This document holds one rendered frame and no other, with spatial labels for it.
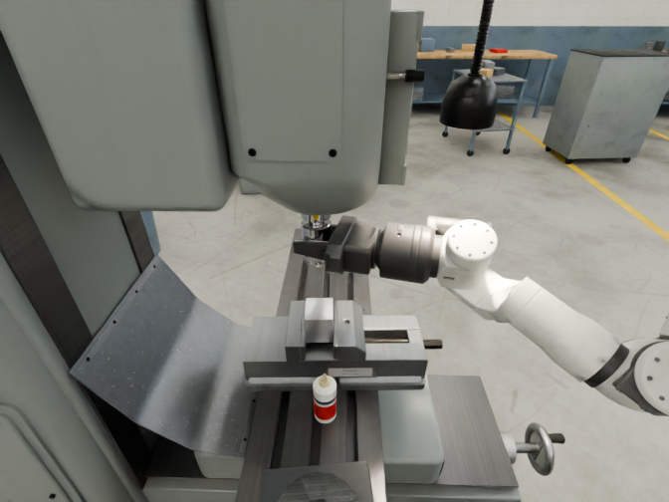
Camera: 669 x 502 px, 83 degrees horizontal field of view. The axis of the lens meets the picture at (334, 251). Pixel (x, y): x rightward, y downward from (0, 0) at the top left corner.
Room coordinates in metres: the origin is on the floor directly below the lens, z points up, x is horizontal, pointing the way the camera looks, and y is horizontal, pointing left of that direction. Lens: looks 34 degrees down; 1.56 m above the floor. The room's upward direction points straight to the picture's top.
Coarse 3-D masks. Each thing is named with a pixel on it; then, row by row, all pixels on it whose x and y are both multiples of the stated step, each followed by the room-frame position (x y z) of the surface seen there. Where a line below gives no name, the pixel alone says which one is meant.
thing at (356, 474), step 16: (336, 464) 0.22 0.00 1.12; (352, 464) 0.22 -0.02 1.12; (272, 480) 0.20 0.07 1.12; (288, 480) 0.20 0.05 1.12; (304, 480) 0.20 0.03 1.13; (320, 480) 0.20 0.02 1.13; (336, 480) 0.20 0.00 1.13; (352, 480) 0.20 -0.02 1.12; (368, 480) 0.21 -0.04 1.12; (272, 496) 0.19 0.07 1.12; (288, 496) 0.18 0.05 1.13; (304, 496) 0.18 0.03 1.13; (320, 496) 0.18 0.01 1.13; (336, 496) 0.18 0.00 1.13; (352, 496) 0.18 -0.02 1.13; (368, 496) 0.19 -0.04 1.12
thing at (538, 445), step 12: (504, 432) 0.53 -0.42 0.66; (528, 432) 0.55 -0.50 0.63; (540, 432) 0.52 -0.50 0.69; (516, 444) 0.51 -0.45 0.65; (528, 444) 0.51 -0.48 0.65; (540, 444) 0.50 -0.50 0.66; (552, 444) 0.49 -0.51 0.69; (516, 456) 0.48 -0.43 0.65; (528, 456) 0.51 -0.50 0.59; (540, 456) 0.49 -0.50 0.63; (552, 456) 0.47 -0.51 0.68; (540, 468) 0.47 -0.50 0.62; (552, 468) 0.45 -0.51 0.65
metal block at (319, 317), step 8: (312, 304) 0.54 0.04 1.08; (320, 304) 0.54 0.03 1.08; (328, 304) 0.54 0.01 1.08; (312, 312) 0.52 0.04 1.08; (320, 312) 0.52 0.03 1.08; (328, 312) 0.52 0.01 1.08; (312, 320) 0.50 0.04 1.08; (320, 320) 0.50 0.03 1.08; (328, 320) 0.50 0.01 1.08; (312, 328) 0.50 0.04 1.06; (320, 328) 0.50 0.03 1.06; (328, 328) 0.50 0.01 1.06; (312, 336) 0.50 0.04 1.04; (320, 336) 0.50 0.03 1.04; (328, 336) 0.50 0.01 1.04
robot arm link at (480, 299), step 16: (448, 288) 0.46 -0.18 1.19; (480, 288) 0.45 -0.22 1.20; (496, 288) 0.44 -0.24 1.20; (512, 288) 0.43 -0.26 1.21; (528, 288) 0.38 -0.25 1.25; (480, 304) 0.42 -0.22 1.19; (496, 304) 0.41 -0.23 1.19; (512, 304) 0.37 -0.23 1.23; (496, 320) 0.39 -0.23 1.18; (512, 320) 0.37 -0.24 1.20
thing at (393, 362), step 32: (256, 320) 0.58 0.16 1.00; (288, 320) 0.58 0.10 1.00; (384, 320) 0.57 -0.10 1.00; (416, 320) 0.57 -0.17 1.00; (256, 352) 0.49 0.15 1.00; (288, 352) 0.47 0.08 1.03; (320, 352) 0.49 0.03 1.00; (384, 352) 0.49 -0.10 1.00; (416, 352) 0.49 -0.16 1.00; (256, 384) 0.46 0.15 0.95; (288, 384) 0.46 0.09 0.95; (352, 384) 0.46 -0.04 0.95; (384, 384) 0.46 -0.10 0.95; (416, 384) 0.46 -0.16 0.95
